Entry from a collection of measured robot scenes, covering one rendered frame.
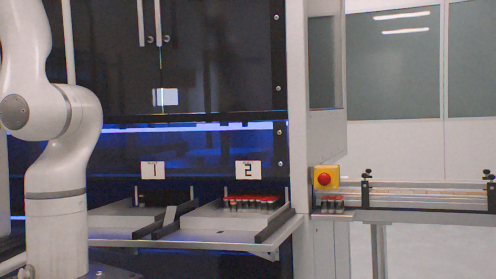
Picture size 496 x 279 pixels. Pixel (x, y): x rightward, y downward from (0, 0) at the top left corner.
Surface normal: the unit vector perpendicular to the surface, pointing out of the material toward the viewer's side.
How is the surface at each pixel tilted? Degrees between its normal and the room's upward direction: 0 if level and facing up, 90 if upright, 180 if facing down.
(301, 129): 90
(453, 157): 90
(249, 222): 90
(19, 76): 59
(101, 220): 90
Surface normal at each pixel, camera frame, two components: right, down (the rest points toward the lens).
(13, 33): -0.20, -0.13
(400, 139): -0.29, 0.06
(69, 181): 0.67, -0.03
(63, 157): 0.08, -0.87
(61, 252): 0.40, 0.04
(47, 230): 0.02, 0.05
